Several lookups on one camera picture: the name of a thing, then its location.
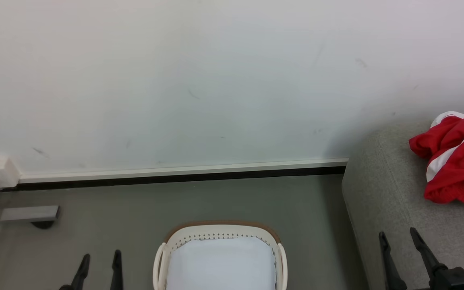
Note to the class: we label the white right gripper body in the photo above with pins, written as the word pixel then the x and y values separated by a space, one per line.
pixel 457 280

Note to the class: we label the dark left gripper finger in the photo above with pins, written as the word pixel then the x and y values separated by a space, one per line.
pixel 116 272
pixel 79 274

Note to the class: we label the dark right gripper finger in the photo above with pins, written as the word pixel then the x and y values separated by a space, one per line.
pixel 425 251
pixel 390 266

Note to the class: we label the red and white garment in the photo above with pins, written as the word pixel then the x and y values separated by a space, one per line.
pixel 457 161

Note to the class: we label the grey fabric sofa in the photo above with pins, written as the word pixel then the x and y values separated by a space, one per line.
pixel 381 189

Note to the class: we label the cream laundry basket brown rim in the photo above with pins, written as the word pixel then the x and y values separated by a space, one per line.
pixel 160 262

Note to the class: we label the black round foot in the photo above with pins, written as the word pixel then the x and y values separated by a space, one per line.
pixel 42 224

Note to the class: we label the white and black baseboard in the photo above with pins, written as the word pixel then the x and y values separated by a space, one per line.
pixel 183 174

